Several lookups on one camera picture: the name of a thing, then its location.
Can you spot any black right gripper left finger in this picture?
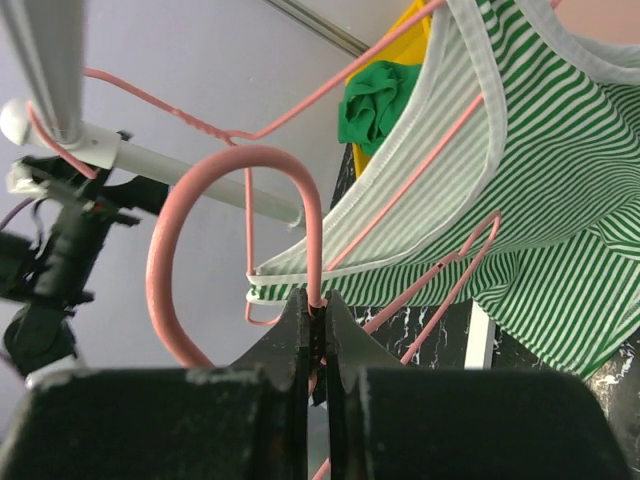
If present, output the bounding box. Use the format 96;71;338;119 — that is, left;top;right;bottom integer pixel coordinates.
1;289;311;479

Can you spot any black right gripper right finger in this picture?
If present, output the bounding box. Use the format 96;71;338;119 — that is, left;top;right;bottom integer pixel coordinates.
325;292;630;479

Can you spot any pink wire hanger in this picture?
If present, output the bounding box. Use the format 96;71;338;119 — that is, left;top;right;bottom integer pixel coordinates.
24;0;561;326
145;144;502;480

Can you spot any green white striped tank top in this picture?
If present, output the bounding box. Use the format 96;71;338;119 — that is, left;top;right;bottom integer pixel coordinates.
244;0;640;381

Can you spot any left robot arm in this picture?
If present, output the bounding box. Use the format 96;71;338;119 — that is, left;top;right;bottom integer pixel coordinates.
1;172;169;383

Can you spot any white rack foot bar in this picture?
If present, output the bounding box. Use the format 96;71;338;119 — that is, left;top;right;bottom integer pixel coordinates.
464;302;496;370

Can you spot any yellow plastic bin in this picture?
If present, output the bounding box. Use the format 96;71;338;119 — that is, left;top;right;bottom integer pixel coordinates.
345;0;431;178

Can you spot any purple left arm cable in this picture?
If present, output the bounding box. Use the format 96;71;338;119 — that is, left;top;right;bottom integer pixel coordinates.
0;197;39;231

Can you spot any white grey rack post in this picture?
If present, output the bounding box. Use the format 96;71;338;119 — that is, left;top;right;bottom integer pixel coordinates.
1;99;305;228

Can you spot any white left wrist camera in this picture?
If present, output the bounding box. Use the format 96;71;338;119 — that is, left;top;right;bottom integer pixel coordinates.
6;155;55;199

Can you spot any metal clothes rail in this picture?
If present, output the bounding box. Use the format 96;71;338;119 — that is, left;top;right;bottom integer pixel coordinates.
1;0;86;144

